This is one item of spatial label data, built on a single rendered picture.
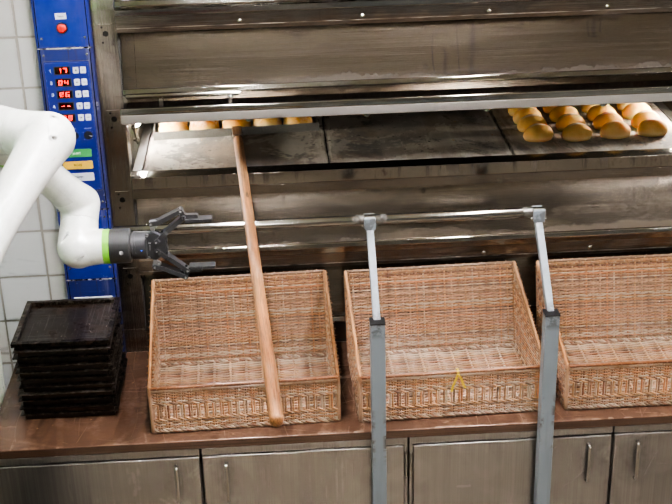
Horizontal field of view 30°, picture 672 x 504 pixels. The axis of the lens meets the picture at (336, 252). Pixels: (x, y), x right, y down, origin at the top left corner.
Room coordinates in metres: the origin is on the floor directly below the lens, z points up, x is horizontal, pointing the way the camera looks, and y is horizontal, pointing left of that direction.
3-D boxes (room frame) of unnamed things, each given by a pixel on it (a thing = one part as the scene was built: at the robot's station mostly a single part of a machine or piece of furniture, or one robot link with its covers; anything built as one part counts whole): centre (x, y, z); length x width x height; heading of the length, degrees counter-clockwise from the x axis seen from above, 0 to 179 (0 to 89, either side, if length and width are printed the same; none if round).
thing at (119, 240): (3.04, 0.57, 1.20); 0.12 x 0.06 x 0.09; 3
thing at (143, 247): (3.04, 0.49, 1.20); 0.09 x 0.07 x 0.08; 93
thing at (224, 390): (3.34, 0.29, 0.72); 0.56 x 0.49 x 0.28; 94
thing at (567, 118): (4.10, -0.84, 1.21); 0.61 x 0.48 x 0.06; 3
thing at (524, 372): (3.37, -0.31, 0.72); 0.56 x 0.49 x 0.28; 94
